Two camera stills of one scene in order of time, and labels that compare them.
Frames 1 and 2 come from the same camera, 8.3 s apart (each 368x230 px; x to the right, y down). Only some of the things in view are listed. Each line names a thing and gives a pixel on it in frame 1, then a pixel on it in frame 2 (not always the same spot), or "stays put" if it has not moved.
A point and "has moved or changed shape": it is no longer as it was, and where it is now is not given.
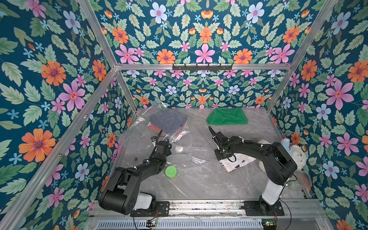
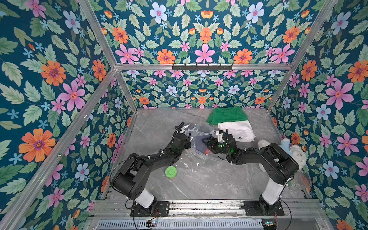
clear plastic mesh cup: [301, 179] stays put
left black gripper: [168, 152] → [186, 141]
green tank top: [227, 116] stays put
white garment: [237, 160] has moved or changed shape
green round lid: [171, 171] stays put
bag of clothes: [173, 122] → [198, 130]
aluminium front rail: [233, 209] stays put
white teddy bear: [298, 155] stays put
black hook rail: [202, 68] stays put
